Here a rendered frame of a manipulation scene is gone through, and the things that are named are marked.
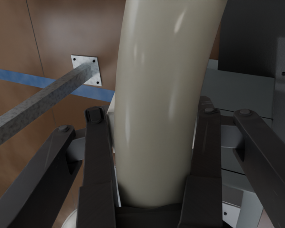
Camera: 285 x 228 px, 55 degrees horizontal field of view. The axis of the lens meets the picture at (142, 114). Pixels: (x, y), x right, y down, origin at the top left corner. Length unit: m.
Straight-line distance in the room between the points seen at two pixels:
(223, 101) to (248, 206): 0.50
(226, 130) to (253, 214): 0.75
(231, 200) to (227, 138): 0.65
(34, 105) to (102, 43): 0.56
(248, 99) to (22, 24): 1.51
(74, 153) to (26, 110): 1.28
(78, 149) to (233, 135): 0.09
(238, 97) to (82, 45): 1.01
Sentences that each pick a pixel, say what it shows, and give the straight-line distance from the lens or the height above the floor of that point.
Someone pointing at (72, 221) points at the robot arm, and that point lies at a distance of 0.81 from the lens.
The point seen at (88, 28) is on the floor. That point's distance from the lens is 1.75.
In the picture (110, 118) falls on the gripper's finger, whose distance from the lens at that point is 0.17.
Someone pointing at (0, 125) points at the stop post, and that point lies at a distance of 1.37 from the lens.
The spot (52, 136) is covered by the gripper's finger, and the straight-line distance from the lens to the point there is 0.16.
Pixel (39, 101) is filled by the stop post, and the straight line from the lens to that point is 1.50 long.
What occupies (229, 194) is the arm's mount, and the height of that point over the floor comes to 0.83.
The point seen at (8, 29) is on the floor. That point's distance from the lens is 2.20.
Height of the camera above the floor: 1.39
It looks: 50 degrees down
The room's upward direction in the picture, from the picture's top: 142 degrees counter-clockwise
